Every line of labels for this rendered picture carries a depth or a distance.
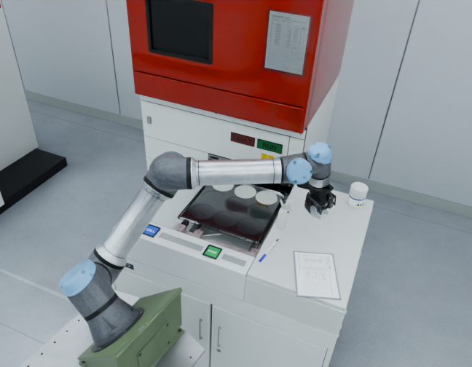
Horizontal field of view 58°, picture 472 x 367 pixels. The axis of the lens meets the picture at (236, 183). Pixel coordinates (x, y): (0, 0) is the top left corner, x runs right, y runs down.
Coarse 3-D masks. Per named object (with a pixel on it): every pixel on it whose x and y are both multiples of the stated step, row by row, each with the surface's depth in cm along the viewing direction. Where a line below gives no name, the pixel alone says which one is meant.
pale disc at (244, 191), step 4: (236, 188) 198; (240, 188) 199; (244, 188) 199; (248, 188) 199; (252, 188) 199; (236, 192) 196; (240, 192) 196; (244, 192) 196; (248, 192) 196; (252, 192) 196; (240, 196) 194; (244, 196) 194; (248, 196) 194; (252, 196) 194
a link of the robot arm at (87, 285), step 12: (84, 264) 128; (96, 264) 135; (72, 276) 125; (84, 276) 125; (96, 276) 128; (108, 276) 135; (72, 288) 124; (84, 288) 125; (96, 288) 126; (108, 288) 129; (72, 300) 126; (84, 300) 125; (96, 300) 126; (108, 300) 127; (84, 312) 126
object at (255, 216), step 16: (208, 192) 195; (224, 192) 195; (256, 192) 196; (192, 208) 185; (208, 208) 186; (224, 208) 186; (240, 208) 187; (256, 208) 187; (272, 208) 188; (208, 224) 177; (224, 224) 178; (240, 224) 178; (256, 224) 179; (256, 240) 171
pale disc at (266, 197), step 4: (260, 192) 197; (264, 192) 197; (268, 192) 197; (272, 192) 197; (256, 196) 194; (260, 196) 194; (264, 196) 195; (268, 196) 195; (272, 196) 195; (276, 196) 195; (260, 200) 192; (264, 200) 192; (268, 200) 192; (272, 200) 192; (276, 200) 192; (268, 204) 190
